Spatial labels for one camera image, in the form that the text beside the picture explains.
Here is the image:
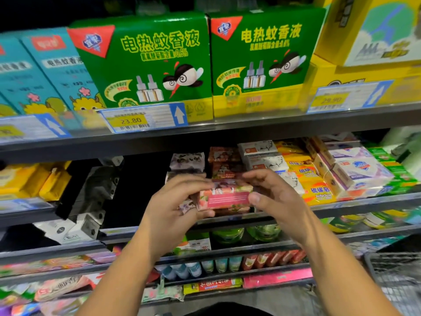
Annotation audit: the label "person's left hand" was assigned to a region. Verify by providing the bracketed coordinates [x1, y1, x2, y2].
[138, 173, 214, 261]

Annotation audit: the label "person's right hand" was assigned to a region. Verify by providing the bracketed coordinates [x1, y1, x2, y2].
[240, 169, 317, 248]

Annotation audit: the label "stack of yellow soap boxes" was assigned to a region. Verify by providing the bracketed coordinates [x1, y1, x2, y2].
[275, 140, 336, 205]

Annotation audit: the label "stack of white orange soap boxes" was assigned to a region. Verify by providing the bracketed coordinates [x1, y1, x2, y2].
[238, 140, 290, 175]

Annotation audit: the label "stack of pink soap boxes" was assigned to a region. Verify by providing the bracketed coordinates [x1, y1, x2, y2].
[208, 147, 247, 218]

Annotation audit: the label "stack of white purple soap boxes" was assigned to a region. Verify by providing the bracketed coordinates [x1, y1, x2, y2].
[304, 133, 396, 200]

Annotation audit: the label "stack of green soap boxes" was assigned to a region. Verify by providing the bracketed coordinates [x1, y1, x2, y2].
[367, 147, 418, 195]

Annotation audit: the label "white hand sanitizer bottle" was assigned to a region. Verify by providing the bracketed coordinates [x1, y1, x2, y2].
[380, 125, 421, 155]

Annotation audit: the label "stack of yellow soap cartons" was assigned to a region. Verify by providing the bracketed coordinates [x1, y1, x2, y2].
[0, 161, 72, 201]

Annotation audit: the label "person's left forearm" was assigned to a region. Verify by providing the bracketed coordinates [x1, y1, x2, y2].
[75, 240, 178, 316]

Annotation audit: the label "person's right forearm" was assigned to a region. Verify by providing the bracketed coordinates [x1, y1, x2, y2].
[293, 223, 402, 316]

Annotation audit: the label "green white carton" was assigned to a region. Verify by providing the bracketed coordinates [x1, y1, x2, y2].
[174, 235, 213, 256]

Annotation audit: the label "row of red tubes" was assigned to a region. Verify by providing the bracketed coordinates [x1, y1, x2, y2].
[240, 248, 308, 272]

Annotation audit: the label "row of blue white tubes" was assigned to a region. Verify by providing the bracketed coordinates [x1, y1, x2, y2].
[158, 255, 244, 282]

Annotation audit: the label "red white packet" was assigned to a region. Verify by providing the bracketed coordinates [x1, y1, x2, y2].
[86, 268, 162, 287]

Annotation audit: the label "pink flat pack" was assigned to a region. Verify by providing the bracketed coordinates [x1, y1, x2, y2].
[243, 266, 314, 289]

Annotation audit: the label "white floral packet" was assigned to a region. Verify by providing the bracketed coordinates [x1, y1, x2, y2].
[141, 283, 185, 303]

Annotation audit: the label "yellow red flat pack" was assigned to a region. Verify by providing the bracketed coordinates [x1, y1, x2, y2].
[183, 278, 244, 295]

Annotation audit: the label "teal packets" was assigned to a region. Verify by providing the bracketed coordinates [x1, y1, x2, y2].
[345, 235, 409, 257]

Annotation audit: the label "white printed small cartons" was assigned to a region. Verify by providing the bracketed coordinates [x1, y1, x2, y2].
[33, 217, 103, 246]

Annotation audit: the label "white blue price tag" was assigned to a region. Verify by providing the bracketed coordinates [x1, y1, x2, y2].
[97, 102, 189, 134]
[308, 80, 394, 115]
[0, 114, 72, 144]

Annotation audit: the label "row of pink orange packets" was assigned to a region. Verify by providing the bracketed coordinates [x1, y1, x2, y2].
[0, 250, 119, 277]

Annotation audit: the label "flat yellow box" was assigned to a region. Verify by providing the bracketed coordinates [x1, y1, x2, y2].
[304, 54, 421, 109]

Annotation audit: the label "pile of colourful packets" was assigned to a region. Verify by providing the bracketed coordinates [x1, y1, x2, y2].
[0, 273, 93, 316]

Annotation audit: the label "green box mosquito print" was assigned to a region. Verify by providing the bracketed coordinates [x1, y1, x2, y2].
[68, 13, 214, 126]
[209, 5, 328, 119]

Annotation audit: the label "white blue price strip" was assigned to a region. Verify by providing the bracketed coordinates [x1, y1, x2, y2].
[0, 196, 40, 213]

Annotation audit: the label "teal box yellow cartoon print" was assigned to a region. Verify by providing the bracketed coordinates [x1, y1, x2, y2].
[20, 27, 106, 129]

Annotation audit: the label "large yellow box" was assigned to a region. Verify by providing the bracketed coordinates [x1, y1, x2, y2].
[314, 0, 421, 68]

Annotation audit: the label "teal box pink flower print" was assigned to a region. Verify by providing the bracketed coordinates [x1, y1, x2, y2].
[0, 35, 67, 119]

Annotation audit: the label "wire basket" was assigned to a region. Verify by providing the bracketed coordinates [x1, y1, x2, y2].
[364, 250, 421, 316]

